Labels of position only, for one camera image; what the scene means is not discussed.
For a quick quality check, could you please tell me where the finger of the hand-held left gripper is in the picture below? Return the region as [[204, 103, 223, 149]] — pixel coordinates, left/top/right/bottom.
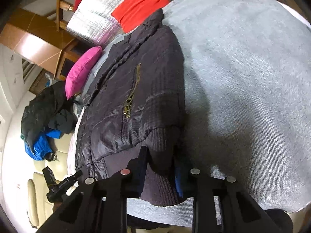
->
[[69, 170, 83, 182]]

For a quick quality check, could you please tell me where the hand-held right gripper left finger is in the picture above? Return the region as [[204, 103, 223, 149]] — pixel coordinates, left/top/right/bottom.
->
[[35, 146, 151, 233]]

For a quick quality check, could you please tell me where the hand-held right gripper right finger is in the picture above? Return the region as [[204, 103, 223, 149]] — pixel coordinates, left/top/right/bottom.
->
[[174, 150, 270, 233]]

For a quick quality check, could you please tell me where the dark quilted zip jacket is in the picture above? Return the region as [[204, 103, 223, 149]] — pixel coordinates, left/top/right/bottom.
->
[[74, 8, 186, 207]]

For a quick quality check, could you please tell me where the beige leather sofa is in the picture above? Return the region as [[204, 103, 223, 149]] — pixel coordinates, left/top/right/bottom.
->
[[7, 126, 80, 226]]

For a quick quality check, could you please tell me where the blue jacket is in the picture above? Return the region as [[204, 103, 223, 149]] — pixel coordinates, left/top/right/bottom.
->
[[24, 129, 61, 161]]

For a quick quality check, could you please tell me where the black crumpled garment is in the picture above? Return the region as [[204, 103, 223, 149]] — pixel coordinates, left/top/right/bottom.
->
[[47, 109, 76, 134]]

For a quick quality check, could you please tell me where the clear plastic bag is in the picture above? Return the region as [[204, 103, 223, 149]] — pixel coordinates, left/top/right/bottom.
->
[[73, 93, 84, 108]]

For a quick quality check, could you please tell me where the black puffer jacket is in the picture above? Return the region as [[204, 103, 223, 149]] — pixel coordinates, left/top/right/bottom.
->
[[21, 81, 73, 148]]

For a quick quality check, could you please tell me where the pink pillow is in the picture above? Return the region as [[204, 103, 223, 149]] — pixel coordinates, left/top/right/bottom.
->
[[65, 46, 103, 100]]

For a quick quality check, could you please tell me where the grey blanket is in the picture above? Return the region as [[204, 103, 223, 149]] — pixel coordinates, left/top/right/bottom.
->
[[83, 0, 311, 226]]

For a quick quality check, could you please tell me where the wooden cabinet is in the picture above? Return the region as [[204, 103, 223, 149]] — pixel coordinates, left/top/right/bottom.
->
[[0, 8, 84, 82]]

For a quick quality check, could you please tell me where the silver foil insulation mat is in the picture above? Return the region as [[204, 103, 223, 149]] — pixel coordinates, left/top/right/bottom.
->
[[66, 0, 136, 48]]

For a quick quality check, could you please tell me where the red pillow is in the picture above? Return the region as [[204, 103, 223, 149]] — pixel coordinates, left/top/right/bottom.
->
[[111, 0, 170, 32]]

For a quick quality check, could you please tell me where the wooden railing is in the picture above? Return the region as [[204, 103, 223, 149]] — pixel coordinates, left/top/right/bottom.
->
[[56, 0, 79, 32]]

